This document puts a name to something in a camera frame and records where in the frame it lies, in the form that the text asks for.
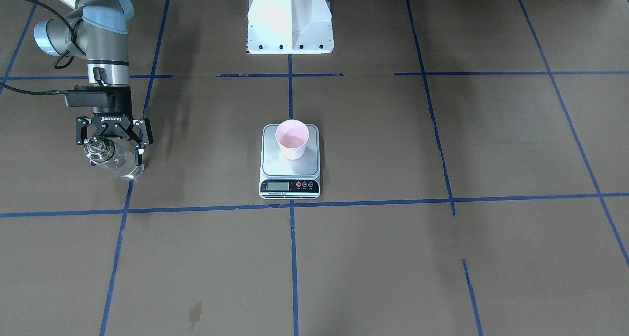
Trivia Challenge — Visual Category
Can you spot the clear glass sauce bottle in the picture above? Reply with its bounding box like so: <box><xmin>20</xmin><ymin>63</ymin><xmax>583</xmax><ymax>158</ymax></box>
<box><xmin>83</xmin><ymin>137</ymin><xmax>144</xmax><ymax>181</ymax></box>

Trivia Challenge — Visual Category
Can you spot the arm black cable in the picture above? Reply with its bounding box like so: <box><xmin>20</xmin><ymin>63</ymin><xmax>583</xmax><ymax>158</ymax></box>
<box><xmin>0</xmin><ymin>0</ymin><xmax>106</xmax><ymax>96</ymax></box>

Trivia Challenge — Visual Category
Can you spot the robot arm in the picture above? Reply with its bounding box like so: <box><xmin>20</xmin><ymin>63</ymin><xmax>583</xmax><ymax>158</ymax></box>
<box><xmin>34</xmin><ymin>0</ymin><xmax>153</xmax><ymax>155</ymax></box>

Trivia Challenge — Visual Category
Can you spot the white kitchen scale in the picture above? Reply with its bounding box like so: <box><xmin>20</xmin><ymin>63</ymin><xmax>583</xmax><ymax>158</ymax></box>
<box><xmin>258</xmin><ymin>124</ymin><xmax>322</xmax><ymax>200</ymax></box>

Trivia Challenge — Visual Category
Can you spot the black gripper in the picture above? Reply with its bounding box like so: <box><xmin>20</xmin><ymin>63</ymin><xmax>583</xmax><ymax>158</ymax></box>
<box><xmin>75</xmin><ymin>86</ymin><xmax>154</xmax><ymax>153</ymax></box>

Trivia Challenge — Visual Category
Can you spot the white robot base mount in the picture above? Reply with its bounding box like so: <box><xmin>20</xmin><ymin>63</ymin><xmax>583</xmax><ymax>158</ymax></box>
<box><xmin>246</xmin><ymin>0</ymin><xmax>335</xmax><ymax>55</ymax></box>

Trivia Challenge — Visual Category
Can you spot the brown paper table cover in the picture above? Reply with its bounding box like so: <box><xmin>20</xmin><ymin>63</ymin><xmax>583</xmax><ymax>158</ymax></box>
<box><xmin>1</xmin><ymin>0</ymin><xmax>628</xmax><ymax>336</ymax></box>

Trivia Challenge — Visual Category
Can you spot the pink cup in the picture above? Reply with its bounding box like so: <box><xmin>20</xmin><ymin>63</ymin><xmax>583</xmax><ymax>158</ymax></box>
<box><xmin>275</xmin><ymin>119</ymin><xmax>310</xmax><ymax>161</ymax></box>

